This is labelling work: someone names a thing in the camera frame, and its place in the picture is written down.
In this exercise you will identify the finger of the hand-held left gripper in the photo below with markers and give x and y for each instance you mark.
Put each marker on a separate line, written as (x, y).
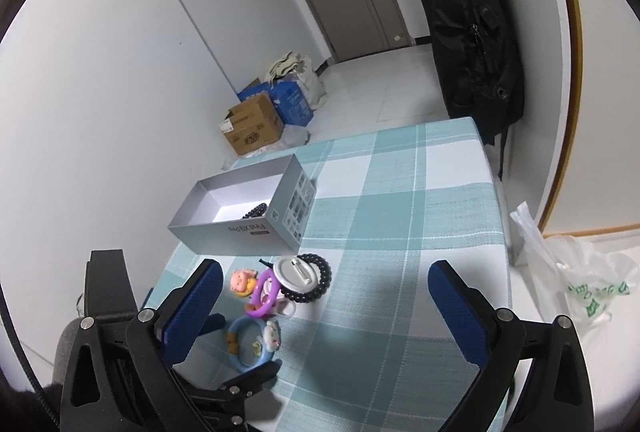
(245, 384)
(214, 322)

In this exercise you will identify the teal checkered tablecloth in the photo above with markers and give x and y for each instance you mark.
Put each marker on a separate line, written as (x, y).
(400, 212)

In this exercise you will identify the black backpack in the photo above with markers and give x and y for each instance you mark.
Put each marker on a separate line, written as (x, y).
(465, 37)

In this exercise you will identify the pink cartoon figure hair clip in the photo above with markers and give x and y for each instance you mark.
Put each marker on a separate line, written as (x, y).
(241, 282)

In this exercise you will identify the plain white plastic bag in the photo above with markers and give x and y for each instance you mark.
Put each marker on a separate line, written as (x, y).
(316, 87)

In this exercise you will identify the grey chair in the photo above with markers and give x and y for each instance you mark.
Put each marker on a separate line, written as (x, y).
(67, 352)

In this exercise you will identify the wood-framed white board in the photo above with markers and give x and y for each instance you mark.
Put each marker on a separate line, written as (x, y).
(600, 112)

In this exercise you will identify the white plastic bag green print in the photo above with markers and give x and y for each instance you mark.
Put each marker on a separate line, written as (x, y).
(575, 272)

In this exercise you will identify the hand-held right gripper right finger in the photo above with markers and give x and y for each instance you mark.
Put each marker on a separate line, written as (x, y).
(460, 312)

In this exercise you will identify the brown cardboard box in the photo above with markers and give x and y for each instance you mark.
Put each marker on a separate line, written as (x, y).
(255, 127)

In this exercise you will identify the beige tote bag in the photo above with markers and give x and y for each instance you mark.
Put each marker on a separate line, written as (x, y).
(287, 64)

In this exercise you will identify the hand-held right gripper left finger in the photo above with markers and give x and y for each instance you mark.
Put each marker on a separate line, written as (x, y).
(192, 312)

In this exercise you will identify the grey cardboard box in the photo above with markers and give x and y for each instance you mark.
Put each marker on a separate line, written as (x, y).
(240, 232)

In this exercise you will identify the clear plastic bag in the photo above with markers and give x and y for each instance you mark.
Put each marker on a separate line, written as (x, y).
(295, 139)

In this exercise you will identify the blue cardboard box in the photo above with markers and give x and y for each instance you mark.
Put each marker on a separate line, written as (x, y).
(295, 104)

